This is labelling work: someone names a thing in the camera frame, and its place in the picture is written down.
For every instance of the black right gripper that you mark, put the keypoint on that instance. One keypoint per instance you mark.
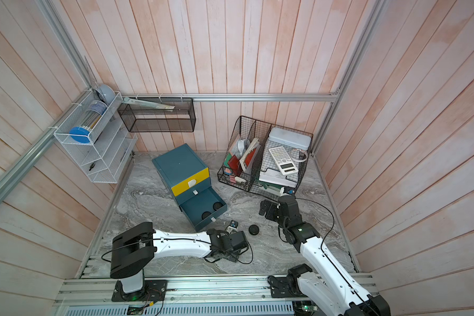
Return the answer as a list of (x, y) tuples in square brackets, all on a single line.
[(274, 207)]

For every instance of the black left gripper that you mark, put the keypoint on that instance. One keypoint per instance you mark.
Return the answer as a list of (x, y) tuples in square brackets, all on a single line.
[(236, 255)]

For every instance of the teal drawer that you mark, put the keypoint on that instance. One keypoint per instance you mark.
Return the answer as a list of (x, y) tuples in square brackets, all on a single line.
[(197, 205)]

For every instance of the yellow drawer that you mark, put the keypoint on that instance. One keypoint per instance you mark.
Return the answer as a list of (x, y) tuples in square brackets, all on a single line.
[(190, 182)]

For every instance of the teal drawer cabinet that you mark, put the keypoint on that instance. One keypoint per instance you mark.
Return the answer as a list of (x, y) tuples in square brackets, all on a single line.
[(177, 165)]

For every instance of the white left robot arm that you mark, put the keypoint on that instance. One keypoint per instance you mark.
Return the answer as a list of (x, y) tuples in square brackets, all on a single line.
[(133, 249)]

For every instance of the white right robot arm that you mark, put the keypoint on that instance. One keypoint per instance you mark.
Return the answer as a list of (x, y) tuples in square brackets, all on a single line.
[(324, 281)]

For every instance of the white calculator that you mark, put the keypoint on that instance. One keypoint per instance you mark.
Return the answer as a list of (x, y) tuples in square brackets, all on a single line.
[(283, 161)]

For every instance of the red booklet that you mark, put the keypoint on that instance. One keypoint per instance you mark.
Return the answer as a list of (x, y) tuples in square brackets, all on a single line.
[(234, 165)]

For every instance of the white plastic box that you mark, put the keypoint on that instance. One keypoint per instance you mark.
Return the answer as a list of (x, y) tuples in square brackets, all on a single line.
[(290, 138)]

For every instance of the blue capped clear tube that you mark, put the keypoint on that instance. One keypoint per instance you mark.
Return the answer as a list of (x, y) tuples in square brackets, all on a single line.
[(81, 131)]

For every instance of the grey blue bowl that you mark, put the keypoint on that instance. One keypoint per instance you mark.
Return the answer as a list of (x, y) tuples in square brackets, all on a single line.
[(105, 93)]

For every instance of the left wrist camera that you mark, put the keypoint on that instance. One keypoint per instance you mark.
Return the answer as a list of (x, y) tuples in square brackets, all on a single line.
[(232, 227)]

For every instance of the black wire desk organizer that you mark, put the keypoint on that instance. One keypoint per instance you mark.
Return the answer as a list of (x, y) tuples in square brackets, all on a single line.
[(260, 175)]

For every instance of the black mesh wall basket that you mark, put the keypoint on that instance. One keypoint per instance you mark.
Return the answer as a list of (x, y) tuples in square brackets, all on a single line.
[(158, 114)]

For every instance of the white wire mesh shelf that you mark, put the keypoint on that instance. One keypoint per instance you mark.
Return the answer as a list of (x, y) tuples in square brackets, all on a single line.
[(104, 158)]

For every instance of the aluminium frame rail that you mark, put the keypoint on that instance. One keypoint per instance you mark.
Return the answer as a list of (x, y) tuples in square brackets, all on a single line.
[(10, 179)]

